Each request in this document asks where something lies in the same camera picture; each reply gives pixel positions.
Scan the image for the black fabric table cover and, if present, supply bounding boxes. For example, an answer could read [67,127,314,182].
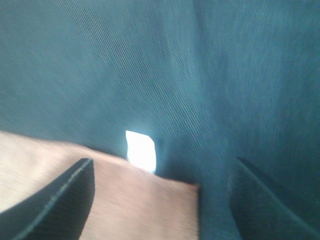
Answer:
[0,0,320,240]

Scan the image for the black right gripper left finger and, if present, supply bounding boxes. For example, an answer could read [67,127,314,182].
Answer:
[0,158,94,240]

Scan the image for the brown microfibre towel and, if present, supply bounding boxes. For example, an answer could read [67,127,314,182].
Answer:
[0,132,199,240]

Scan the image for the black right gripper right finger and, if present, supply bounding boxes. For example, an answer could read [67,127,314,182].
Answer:
[228,157,320,240]

